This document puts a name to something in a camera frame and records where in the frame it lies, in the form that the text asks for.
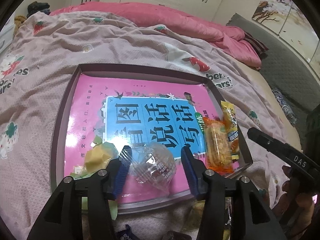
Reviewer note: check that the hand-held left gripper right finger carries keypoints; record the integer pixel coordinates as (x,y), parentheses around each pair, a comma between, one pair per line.
(190,175)

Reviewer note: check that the pink children's book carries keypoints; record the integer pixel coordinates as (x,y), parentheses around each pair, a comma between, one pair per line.
(87,105)

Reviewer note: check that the yellow bread snack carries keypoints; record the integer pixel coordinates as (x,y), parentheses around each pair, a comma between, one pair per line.
(197,207)

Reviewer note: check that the pink quilt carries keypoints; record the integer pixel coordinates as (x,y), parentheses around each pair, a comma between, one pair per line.
(175,17)

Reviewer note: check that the light green snack wrapper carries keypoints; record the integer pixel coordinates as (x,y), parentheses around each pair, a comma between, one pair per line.
(113,210)

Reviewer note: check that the clear plastic snack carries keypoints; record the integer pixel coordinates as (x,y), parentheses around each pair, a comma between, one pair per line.
(150,165)

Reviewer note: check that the yellow snack packet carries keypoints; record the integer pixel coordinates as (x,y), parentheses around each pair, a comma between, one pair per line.
(228,112)

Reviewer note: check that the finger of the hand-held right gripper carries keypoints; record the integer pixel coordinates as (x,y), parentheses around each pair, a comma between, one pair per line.
(265,141)

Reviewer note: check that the multicoloured snack packet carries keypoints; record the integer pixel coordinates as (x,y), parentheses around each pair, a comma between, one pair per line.
(227,217)

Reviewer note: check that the yellow-green wrapped snack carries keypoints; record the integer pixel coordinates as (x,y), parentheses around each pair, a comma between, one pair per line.
(97,157)

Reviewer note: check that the dark striped pillow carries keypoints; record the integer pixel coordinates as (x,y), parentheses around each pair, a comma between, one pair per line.
(255,42)

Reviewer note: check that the blue cookie packet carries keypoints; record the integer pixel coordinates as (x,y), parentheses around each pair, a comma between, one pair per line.
(125,233)

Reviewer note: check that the person's right hand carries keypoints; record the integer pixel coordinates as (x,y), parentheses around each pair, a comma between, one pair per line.
(285,188)

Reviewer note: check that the shallow grey cardboard box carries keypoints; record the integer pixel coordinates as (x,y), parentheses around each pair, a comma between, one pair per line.
(60,120)

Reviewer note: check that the white drawer cabinet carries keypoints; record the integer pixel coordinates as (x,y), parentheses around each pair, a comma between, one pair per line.
(5,35)

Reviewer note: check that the strawberry printed pink blanket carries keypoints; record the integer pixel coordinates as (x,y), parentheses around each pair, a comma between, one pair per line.
(125,42)

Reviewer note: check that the dark clothes pile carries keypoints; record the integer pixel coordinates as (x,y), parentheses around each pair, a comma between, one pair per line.
(37,8)

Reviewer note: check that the grey padded headboard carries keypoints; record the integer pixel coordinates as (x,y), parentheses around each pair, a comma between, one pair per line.
(282,62)

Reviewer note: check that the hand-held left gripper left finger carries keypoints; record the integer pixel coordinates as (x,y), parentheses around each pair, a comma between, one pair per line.
(117,180)

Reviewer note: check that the beige bed sheet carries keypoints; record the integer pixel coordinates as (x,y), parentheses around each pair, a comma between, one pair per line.
(262,85)

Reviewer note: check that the dark snack packet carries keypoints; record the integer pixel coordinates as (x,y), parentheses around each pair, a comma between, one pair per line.
(172,235)

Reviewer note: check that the tree wall painting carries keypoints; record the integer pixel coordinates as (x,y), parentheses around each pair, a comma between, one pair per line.
(275,2)

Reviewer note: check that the blue patterned cloth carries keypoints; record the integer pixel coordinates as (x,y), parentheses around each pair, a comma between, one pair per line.
(285,107)

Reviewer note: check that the orange snack packet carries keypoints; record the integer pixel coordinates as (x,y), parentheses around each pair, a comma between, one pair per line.
(216,142)

